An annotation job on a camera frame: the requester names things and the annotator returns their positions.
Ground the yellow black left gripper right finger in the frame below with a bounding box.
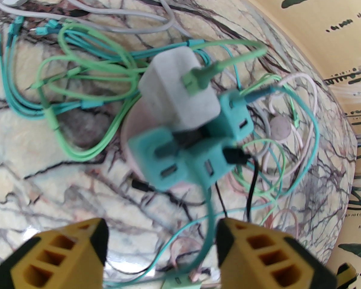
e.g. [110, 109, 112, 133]
[216, 218, 339, 289]

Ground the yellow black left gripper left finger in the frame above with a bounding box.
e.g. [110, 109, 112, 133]
[0, 218, 109, 289]

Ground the light green USB charger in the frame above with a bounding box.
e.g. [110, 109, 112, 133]
[164, 274, 202, 289]

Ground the teal USB charger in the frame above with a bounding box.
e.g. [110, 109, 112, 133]
[129, 128, 188, 192]
[206, 89, 255, 142]
[184, 137, 236, 189]

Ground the white USB charger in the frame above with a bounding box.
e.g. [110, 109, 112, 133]
[138, 46, 221, 132]

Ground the black USB cable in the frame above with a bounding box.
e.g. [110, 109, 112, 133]
[131, 146, 259, 222]

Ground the light green USB cable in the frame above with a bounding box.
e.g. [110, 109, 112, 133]
[233, 74, 300, 225]
[27, 23, 270, 162]

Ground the pale pink cable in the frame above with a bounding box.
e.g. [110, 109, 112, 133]
[260, 73, 316, 180]

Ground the teal USB cable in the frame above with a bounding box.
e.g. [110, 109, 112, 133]
[0, 15, 241, 120]
[104, 83, 320, 287]

